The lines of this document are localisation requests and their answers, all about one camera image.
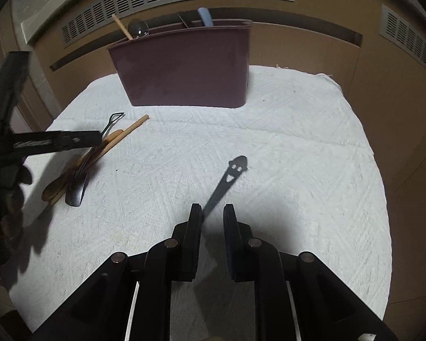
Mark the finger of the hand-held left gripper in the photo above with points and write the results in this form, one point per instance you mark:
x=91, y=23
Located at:
x=12, y=81
x=56, y=141

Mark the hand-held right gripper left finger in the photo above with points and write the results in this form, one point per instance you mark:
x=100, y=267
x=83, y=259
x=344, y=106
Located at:
x=193, y=234

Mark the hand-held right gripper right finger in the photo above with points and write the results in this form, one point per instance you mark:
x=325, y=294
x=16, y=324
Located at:
x=232, y=234

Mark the wooden spoon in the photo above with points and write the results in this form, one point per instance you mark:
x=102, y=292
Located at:
x=55, y=188

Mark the dark metal smiley spoon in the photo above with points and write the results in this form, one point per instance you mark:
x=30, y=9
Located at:
x=222, y=184

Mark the small metal spatula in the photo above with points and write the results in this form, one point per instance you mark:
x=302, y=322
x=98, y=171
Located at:
x=76, y=191

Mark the wooden chopstick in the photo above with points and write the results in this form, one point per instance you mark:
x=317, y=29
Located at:
x=135, y=125
x=120, y=25

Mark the translucent brown spoon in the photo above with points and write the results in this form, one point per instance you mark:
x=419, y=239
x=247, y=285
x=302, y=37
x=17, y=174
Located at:
x=138, y=28

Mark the maroon utensil holder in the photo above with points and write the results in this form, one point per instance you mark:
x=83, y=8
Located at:
x=184, y=67

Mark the blue plastic spoon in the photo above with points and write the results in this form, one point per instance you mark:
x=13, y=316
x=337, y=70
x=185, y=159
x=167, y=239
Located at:
x=206, y=17

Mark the person's left hand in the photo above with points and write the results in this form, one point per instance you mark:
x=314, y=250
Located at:
x=12, y=213

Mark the white textured cloth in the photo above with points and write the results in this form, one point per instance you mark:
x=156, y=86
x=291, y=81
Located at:
x=269, y=170

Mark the short grey vent grille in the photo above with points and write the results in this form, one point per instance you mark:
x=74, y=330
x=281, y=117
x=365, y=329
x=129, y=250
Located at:
x=408, y=39

